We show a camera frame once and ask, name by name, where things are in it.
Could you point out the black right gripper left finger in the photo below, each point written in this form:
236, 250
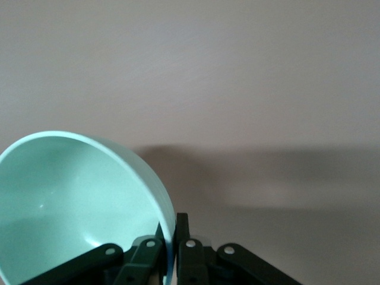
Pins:
142, 261

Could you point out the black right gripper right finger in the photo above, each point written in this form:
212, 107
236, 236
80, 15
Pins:
191, 261

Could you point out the pale green bowl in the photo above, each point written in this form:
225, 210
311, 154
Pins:
74, 193

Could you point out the brown table cover sheet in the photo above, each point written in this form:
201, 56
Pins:
207, 89

